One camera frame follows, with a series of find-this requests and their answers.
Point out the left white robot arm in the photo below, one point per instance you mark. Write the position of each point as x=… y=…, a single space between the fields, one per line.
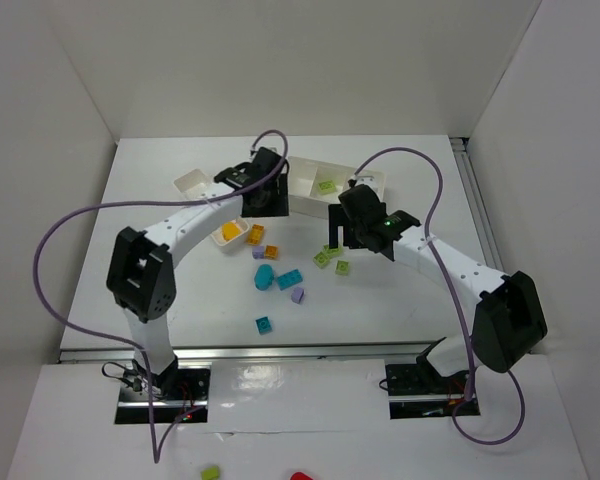
x=141 y=274

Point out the turquoise 2x2 lego brick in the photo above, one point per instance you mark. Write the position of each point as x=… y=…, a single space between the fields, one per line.
x=263 y=325

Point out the aluminium rail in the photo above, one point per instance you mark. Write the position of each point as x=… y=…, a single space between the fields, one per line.
x=459 y=147
x=258 y=353

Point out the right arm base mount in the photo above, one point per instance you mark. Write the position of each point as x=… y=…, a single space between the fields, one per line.
x=417 y=391

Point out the turquoise round lego piece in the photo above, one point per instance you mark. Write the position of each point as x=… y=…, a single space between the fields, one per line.
x=264 y=277

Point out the green 2x4 lego brick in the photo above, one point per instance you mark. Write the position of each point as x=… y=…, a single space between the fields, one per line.
x=326 y=187
x=332 y=252

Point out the green 2x2 lego brick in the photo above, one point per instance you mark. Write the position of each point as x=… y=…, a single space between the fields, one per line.
x=342 y=268
x=321 y=260

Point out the small purple lego brick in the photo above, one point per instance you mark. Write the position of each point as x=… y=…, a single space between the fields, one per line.
x=258 y=252

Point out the yellow round flower lego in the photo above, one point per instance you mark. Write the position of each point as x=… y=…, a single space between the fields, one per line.
x=230 y=231

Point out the blue 2x4 lego brick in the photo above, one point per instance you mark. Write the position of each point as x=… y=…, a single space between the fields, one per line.
x=289 y=279

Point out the green 2x2 lego brick middle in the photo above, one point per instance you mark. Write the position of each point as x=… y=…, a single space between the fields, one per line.
x=342 y=268

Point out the purple lego brick lower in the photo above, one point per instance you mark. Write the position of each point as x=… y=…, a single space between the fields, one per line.
x=297 y=295

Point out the orange 2x2 lego brick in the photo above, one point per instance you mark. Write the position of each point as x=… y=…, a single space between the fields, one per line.
x=271 y=252

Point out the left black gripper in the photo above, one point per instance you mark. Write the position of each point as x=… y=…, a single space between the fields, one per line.
x=273 y=198

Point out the green lego on front edge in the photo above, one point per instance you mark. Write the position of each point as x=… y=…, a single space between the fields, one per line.
x=210 y=473

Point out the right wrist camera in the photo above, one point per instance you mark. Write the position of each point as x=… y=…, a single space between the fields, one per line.
x=368 y=180

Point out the green 2x2 lego brick left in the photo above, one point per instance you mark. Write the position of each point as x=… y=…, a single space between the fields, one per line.
x=321 y=260

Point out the red object on front edge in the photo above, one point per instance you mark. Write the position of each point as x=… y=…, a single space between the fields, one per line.
x=300 y=476

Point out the right side aluminium rail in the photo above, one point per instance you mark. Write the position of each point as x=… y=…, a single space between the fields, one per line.
x=459 y=147

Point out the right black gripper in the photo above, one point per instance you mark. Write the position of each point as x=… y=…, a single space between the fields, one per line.
x=341 y=226

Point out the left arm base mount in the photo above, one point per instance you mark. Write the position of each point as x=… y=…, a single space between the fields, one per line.
x=187 y=395

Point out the right white divided tray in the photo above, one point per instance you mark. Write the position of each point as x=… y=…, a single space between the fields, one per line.
x=314 y=185

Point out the left white divided tray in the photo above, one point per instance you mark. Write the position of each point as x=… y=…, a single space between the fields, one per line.
x=197 y=185

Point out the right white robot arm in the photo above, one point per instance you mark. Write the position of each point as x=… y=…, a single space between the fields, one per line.
x=503 y=313

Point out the white divided tray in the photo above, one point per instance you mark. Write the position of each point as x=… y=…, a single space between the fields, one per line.
x=197 y=185
x=314 y=185

